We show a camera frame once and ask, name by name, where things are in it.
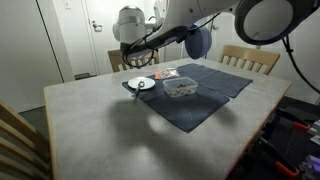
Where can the nuts in bowl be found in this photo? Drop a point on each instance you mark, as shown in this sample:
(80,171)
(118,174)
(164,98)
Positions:
(182,89)

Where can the clear plastic tupperware container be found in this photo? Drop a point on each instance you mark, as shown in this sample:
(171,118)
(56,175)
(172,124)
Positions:
(170,85)

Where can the dark blue placemat far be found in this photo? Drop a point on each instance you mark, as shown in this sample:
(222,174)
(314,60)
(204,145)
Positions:
(216,80)

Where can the orange handled clamp upper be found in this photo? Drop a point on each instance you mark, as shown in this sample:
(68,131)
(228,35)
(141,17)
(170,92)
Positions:
(300,124)

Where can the silver door handle right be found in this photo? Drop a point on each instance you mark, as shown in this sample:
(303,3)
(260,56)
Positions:
(215,28)

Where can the dark blue placemat near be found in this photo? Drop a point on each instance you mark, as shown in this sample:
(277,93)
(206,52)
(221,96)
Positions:
(185,112)

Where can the orange snack packet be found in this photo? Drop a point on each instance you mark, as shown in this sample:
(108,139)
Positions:
(166,73)

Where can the white round plate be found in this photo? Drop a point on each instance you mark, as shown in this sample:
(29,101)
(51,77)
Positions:
(149,83)

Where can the wooden chair right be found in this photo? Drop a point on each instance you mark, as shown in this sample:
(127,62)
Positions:
(255,58)

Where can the metal spoon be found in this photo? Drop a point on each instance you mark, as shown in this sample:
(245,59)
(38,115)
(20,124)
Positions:
(136,92)

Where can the wooden chair middle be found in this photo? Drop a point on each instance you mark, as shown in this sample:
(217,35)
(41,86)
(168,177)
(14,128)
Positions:
(118,64)

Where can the white light switch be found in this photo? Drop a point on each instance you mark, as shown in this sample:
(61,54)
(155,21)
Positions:
(67,4)

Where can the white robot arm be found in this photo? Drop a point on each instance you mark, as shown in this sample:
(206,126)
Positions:
(257,22)

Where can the wooden chair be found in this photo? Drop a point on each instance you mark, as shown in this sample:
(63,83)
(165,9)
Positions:
(255,58)
(25,151)
(118,64)

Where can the wooden chair front left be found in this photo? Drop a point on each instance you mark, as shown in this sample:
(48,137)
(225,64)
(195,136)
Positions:
(25,151)

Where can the dark blue placemat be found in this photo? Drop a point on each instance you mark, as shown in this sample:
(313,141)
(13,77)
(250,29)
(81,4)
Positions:
(216,80)
(185,112)

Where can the silver door handle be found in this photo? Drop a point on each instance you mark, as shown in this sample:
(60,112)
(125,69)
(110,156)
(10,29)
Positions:
(97,27)
(215,28)

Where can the orange handled clamp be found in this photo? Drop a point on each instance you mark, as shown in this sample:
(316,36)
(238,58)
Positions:
(300,124)
(281,164)

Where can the silver door handle left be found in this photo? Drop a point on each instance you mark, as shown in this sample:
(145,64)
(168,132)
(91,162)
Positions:
(97,27)

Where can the orange handled clamp lower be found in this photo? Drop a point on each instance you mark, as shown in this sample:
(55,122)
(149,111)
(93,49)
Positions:
(281,164)

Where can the blue plastic bowl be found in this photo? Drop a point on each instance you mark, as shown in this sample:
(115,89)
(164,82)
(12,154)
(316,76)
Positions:
(198,42)

